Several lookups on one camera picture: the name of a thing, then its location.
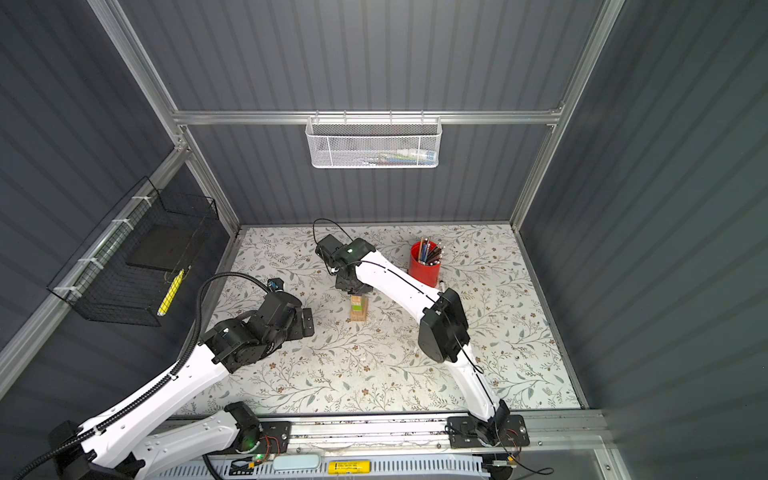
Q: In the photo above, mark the red pen cup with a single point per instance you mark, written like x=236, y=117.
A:
x=424, y=264

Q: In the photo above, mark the black foam pad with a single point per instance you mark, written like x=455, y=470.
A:
x=167, y=249

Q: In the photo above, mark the wood block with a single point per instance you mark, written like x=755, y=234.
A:
x=358, y=316
x=357, y=299

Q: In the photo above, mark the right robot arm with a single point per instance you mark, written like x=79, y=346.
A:
x=358, y=267

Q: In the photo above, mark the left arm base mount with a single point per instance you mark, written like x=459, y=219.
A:
x=272, y=437

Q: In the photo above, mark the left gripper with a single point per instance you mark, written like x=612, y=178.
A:
x=299, y=330

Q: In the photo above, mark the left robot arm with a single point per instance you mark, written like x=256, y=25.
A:
x=121, y=443

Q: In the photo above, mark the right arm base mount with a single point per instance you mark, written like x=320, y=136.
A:
x=469, y=432

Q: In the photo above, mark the black wire basket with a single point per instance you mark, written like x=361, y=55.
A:
x=135, y=268

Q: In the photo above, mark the yellow label sticker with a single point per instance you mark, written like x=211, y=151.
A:
x=349, y=467

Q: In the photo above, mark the pens in white basket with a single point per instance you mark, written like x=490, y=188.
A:
x=401, y=157

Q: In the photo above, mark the white wire mesh basket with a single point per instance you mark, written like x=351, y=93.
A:
x=338, y=145

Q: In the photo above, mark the yellow marker in basket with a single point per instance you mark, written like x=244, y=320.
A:
x=167, y=301

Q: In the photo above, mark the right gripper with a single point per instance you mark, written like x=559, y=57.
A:
x=340, y=285

